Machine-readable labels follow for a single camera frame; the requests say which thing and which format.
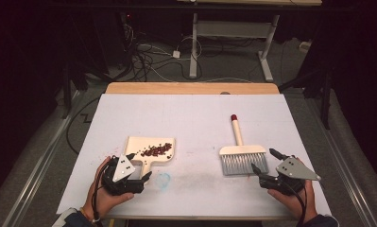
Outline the black metal stand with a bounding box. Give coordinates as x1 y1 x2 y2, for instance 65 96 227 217
60 61 84 120
279 61 334 131

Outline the person's left hand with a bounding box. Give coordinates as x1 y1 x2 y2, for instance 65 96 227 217
83 156 135 220

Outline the wooden table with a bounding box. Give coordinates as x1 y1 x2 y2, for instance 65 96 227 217
104 81 299 221

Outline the white table cover sheet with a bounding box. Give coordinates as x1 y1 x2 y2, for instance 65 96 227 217
56 93 333 219

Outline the cream brush with red-tipped handle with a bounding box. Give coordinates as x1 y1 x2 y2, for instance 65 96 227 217
218 113 270 177

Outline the tangle of floor cables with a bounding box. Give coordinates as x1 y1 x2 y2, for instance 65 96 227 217
123 23 206 83

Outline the pile of red scraps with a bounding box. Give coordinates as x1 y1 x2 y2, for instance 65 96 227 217
140 142 174 160

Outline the aluminium floor rail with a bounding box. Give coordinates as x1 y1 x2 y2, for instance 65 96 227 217
305 94 377 227
1 90 84 227

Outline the white metal desk frame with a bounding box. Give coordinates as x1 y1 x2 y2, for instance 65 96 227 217
176 0 323 83

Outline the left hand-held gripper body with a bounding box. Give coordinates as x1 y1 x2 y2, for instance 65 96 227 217
100 153 146 196

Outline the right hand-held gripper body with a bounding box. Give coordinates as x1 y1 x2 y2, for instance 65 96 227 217
259 155 322 197

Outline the person's right hand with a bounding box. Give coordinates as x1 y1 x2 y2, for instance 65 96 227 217
266 157 318 223

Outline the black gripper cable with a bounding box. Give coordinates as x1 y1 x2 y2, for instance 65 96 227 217
91 163 105 224
283 180 309 227

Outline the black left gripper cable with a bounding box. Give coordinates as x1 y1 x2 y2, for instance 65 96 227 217
91 163 105 224

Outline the black floor cable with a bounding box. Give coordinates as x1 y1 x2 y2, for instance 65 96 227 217
65 96 102 156

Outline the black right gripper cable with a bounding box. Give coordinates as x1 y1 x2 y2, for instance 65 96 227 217
283 180 309 227

